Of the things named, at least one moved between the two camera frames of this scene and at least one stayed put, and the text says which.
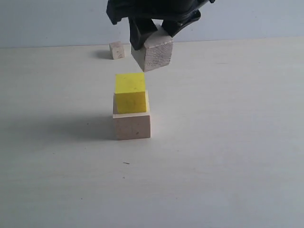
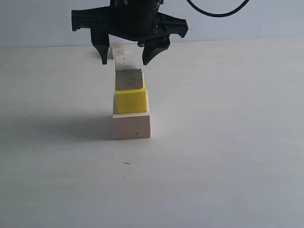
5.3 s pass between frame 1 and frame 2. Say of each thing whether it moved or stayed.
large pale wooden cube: stayed
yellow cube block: stayed
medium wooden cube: moved
